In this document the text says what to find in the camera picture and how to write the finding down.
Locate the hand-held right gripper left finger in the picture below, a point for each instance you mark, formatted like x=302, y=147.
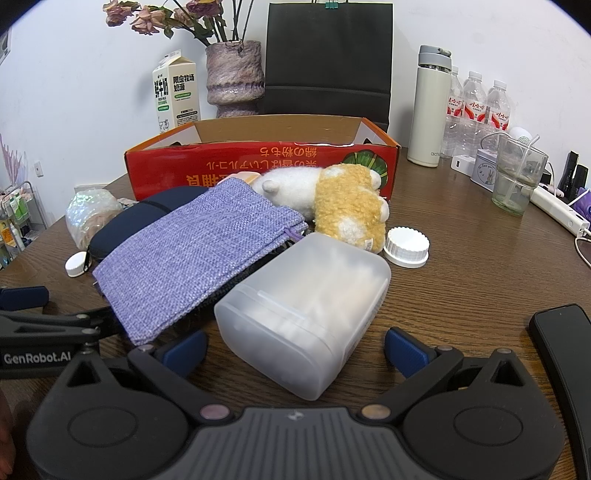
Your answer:
x=187, y=353

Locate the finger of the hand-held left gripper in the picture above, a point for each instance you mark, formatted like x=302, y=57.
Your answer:
x=69, y=321
x=23, y=297

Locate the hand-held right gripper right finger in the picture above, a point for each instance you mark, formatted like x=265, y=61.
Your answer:
x=404, y=350

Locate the purple woven pouch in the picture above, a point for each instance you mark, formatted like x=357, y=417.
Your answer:
x=184, y=258

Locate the translucent plastic container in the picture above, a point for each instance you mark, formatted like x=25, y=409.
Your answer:
x=304, y=314

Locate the navy zip case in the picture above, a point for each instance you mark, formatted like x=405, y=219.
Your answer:
x=134, y=217

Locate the white and yellow plush toy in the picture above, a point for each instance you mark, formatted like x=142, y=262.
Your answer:
x=344, y=198

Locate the red cardboard box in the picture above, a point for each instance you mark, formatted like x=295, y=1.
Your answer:
x=184, y=164

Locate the wooden desktop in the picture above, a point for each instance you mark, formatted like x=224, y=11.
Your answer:
x=461, y=286

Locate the small white round lid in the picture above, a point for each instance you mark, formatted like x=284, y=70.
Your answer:
x=74, y=265

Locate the metal shelf rack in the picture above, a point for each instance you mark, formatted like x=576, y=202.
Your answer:
x=14, y=217

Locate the large white ribbed cap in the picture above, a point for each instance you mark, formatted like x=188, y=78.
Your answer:
x=407, y=244

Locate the iridescent plastic bag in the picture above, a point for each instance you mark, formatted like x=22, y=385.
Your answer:
x=87, y=212

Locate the black curved object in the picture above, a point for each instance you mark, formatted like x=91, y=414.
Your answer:
x=568, y=360

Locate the white charger block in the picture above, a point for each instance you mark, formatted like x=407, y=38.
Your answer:
x=463, y=166

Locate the small pale tin box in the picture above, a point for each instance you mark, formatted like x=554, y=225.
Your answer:
x=484, y=173

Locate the clear drinking glass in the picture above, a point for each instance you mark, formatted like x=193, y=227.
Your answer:
x=517, y=180

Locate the white power strip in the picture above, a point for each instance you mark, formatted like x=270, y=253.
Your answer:
x=558, y=210

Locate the purple tissue pack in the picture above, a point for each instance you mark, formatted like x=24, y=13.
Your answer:
x=585, y=203

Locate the clear water bottle red label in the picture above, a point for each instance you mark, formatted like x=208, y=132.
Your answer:
x=475, y=110
x=498, y=110
x=456, y=120

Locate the white thermos bottle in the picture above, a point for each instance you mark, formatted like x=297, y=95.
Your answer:
x=429, y=110

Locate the short black bottle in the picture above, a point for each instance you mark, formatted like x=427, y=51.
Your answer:
x=579, y=182

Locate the tall black bottle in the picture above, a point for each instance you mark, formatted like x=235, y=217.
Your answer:
x=569, y=170

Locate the white round device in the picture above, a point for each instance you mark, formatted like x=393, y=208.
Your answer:
x=521, y=134

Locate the white milk carton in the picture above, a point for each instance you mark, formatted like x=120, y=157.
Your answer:
x=178, y=92

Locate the purple textured vase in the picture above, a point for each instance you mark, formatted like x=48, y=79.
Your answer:
x=233, y=74

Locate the dried pink flowers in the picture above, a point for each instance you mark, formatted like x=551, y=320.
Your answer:
x=147, y=21

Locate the black paper bag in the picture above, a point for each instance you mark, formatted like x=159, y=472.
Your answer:
x=328, y=55

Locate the green binder clip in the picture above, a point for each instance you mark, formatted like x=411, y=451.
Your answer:
x=330, y=4

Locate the white wall outlet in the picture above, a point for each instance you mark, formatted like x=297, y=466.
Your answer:
x=39, y=169

